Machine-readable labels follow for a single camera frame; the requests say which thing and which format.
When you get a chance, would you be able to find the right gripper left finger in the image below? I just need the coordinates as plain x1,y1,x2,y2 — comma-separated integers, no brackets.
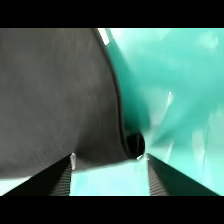
2,152,77,197

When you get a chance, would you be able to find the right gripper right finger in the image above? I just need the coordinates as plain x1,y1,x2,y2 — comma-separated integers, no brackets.
145,152,219,197

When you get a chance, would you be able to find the grey garment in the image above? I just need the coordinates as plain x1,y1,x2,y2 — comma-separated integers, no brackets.
0,27,147,178

